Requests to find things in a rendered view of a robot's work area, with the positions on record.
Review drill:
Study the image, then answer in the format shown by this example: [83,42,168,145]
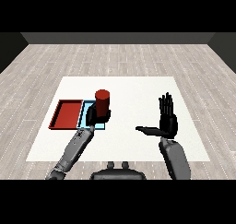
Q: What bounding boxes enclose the red can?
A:
[94,88,111,119]

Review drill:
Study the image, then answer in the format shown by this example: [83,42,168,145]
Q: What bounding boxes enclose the dark grey robot body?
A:
[89,161,148,181]

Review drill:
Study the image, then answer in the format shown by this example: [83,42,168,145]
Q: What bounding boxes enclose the light blue shallow open box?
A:
[76,100,106,131]

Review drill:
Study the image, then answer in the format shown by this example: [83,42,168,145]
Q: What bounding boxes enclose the red shallow open box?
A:
[48,99,84,131]

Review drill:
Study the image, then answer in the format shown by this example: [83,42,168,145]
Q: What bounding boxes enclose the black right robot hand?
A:
[135,92,179,140]

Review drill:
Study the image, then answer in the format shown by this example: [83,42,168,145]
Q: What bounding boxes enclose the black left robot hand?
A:
[85,103,112,127]

